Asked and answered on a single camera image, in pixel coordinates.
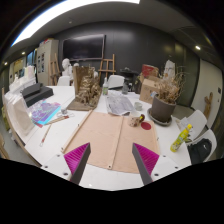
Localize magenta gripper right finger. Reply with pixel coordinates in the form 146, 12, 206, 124
132, 143, 159, 185

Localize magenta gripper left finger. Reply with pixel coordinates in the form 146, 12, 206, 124
64, 143, 91, 185

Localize dark red round coaster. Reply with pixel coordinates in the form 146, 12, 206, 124
141, 122, 151, 130

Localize long wooden stick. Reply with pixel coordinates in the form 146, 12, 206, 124
61, 110, 93, 153

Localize beige canvas mat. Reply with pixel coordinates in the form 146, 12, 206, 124
65, 112, 160, 173

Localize yellow drink bottle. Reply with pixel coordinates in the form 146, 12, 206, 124
170, 124, 192, 152

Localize small grey jar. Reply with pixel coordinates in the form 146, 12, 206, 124
61, 108, 67, 115

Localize grey plant pot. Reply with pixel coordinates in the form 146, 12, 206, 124
151, 95, 176, 123

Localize black backpack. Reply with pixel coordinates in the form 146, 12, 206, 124
188, 138, 212, 164

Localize small white cup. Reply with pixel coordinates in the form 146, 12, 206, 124
134, 102, 142, 111

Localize colourful painted sheet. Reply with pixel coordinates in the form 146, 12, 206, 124
28, 100, 61, 126

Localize newspaper sheet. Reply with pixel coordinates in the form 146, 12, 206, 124
106, 94, 134, 116

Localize white chair right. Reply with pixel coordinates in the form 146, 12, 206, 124
179, 110, 207, 140

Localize white chair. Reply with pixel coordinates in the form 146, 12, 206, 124
179, 110, 207, 140
108, 75, 124, 89

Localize brown wooden sculpture model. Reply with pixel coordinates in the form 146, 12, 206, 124
67, 67, 101, 111

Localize cardboard box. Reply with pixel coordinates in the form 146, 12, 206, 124
140, 76, 160, 103

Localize dried plant branches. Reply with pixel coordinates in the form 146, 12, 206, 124
158, 69, 185, 104

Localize clear bottle green label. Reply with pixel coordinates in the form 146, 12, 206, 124
102, 77, 108, 95

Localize black flat box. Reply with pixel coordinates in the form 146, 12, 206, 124
22, 83, 53, 107

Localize white plaster bust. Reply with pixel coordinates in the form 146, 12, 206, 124
62, 58, 73, 79

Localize white chair far side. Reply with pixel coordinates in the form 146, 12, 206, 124
108, 75, 124, 89

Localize wooden easel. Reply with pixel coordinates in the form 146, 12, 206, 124
98, 55, 116, 76

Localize white cabinet with posters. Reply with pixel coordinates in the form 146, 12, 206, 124
36, 39, 59, 86

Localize paintbrush wooden handle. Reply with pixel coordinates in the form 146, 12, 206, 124
39, 124, 52, 147

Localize black wall screen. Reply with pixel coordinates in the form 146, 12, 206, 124
63, 34, 105, 61

